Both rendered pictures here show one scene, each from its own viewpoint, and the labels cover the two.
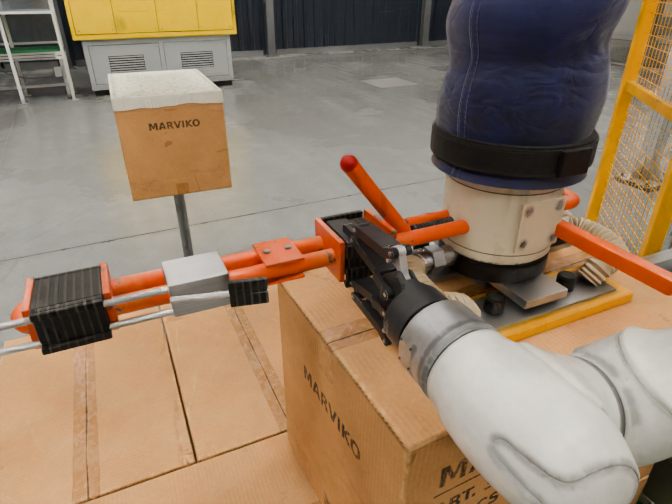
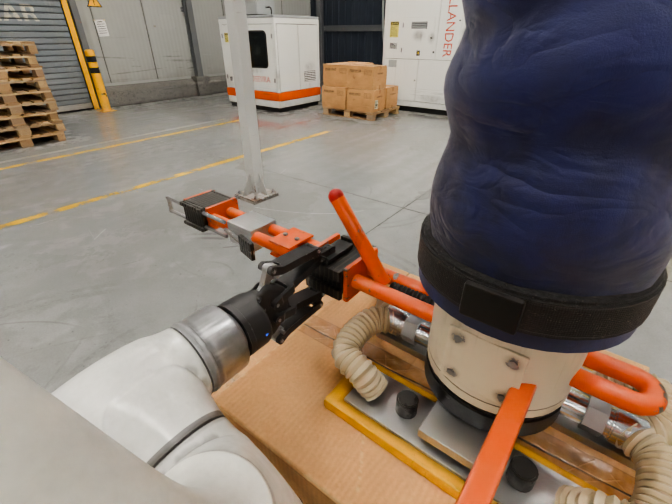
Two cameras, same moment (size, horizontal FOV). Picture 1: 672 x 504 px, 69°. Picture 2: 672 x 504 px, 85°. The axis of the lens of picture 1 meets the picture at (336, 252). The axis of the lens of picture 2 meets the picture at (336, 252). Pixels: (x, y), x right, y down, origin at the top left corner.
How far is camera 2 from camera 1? 59 cm
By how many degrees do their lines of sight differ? 54
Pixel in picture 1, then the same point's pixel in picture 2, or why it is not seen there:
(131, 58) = not seen: hidden behind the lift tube
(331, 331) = (317, 320)
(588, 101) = (525, 231)
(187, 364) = not seen: hidden behind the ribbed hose
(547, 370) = (120, 378)
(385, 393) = (263, 370)
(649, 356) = (179, 476)
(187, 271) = (244, 220)
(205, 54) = not seen: outside the picture
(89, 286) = (210, 202)
